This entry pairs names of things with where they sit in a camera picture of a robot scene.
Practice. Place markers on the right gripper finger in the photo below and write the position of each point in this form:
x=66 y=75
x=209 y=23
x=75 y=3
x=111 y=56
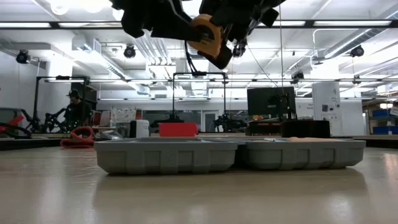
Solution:
x=224 y=60

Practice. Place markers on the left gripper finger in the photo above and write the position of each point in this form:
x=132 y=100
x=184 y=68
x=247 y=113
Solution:
x=183 y=31

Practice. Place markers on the red plastic bin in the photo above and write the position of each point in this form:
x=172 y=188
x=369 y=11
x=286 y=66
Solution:
x=178 y=129

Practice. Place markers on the black background robot arm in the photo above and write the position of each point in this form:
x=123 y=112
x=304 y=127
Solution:
x=46 y=121
x=231 y=123

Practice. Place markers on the red storage crate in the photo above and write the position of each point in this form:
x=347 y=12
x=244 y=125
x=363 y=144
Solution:
x=97 y=117

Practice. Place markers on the black rig frame with light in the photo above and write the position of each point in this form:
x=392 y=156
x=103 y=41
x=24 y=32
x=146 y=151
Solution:
x=36 y=99

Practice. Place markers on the white canister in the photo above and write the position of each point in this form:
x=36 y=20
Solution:
x=141 y=128

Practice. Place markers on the grey plastic tool case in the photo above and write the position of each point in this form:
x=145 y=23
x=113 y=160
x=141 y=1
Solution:
x=168 y=157

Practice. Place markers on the black box on table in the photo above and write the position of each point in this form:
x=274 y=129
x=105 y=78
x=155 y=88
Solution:
x=306 y=129

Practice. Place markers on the red hand tool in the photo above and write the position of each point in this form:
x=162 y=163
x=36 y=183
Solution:
x=14 y=120

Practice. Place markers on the black aluminium table frame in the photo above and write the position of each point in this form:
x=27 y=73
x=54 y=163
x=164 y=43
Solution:
x=382 y=142

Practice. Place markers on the black computer monitor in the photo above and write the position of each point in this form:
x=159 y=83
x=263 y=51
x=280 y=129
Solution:
x=267 y=101

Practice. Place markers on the blue storage bins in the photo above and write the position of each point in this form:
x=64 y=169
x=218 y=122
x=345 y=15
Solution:
x=385 y=123

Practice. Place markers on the person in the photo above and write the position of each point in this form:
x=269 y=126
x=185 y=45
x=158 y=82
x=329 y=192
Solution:
x=76 y=112

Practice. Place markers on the slim silver metal tool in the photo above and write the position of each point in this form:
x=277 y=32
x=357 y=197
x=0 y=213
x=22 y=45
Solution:
x=270 y=139

